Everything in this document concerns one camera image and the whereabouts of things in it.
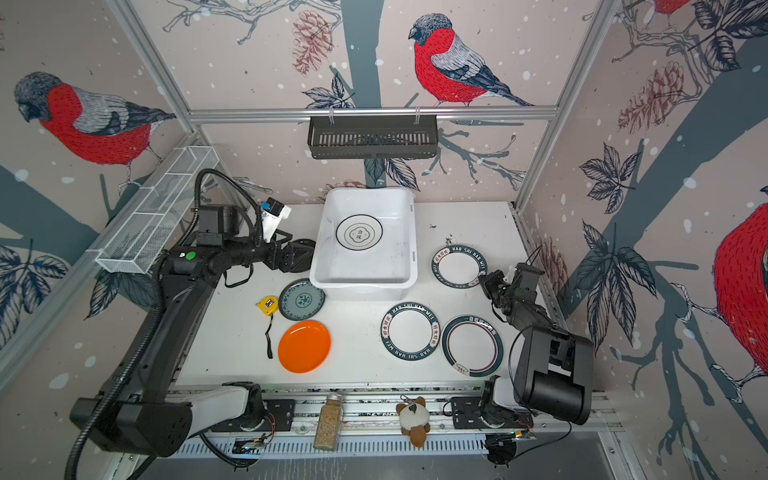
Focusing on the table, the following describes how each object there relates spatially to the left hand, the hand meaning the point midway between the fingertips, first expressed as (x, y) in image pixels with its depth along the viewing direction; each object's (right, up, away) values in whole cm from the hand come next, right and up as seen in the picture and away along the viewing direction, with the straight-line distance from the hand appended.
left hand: (296, 242), depth 70 cm
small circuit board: (-12, -50, +1) cm, 51 cm away
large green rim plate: (+28, -28, +18) cm, 44 cm away
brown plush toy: (+28, -44, +1) cm, 52 cm away
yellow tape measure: (-16, -21, +22) cm, 34 cm away
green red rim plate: (+47, -31, +16) cm, 58 cm away
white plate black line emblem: (+10, +2, +41) cm, 42 cm away
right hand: (+50, -12, +20) cm, 56 cm away
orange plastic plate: (-3, -31, +15) cm, 35 cm away
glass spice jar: (+8, -43, -2) cm, 44 cm away
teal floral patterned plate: (-7, -20, +25) cm, 33 cm away
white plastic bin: (+21, -11, +31) cm, 39 cm away
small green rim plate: (+45, -9, +26) cm, 53 cm away
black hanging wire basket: (+3, +37, +37) cm, 52 cm away
